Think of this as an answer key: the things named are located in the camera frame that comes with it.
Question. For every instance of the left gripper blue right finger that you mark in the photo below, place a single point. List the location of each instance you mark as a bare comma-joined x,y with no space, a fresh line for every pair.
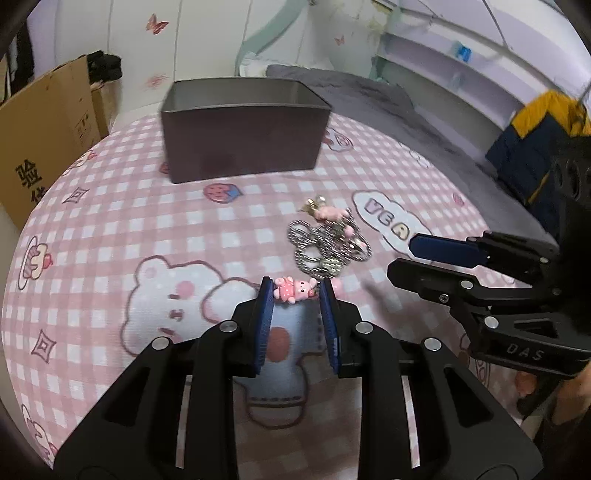
339,319

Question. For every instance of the pink checkered tablecloth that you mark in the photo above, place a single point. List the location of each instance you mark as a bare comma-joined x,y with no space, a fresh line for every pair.
116,254

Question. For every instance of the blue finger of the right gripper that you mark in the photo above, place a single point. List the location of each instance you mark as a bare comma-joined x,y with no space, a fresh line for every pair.
453,289
449,251

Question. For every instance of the grey metal tin box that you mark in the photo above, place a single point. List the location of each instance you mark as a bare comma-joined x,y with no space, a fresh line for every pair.
235,126

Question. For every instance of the pink bear charm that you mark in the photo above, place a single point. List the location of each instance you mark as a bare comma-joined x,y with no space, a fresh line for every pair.
290,291

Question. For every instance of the white pillow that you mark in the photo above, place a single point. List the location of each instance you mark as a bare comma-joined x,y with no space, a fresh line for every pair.
253,68

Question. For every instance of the grey duvet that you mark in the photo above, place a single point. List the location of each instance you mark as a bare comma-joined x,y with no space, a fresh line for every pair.
390,110

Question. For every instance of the large cardboard box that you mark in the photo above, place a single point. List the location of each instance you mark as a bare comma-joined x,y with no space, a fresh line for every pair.
45,127

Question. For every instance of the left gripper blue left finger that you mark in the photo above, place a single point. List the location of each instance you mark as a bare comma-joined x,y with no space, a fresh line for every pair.
249,342

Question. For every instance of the black bag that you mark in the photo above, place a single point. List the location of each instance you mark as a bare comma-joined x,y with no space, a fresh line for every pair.
103,67

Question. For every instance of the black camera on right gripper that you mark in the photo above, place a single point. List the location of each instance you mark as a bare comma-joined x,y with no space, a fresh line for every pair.
571,170

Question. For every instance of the yellow and navy jacket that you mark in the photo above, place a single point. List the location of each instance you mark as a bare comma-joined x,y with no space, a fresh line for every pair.
522,154

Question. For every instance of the right hand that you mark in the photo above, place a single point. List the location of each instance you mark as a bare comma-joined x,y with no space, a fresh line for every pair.
572,399

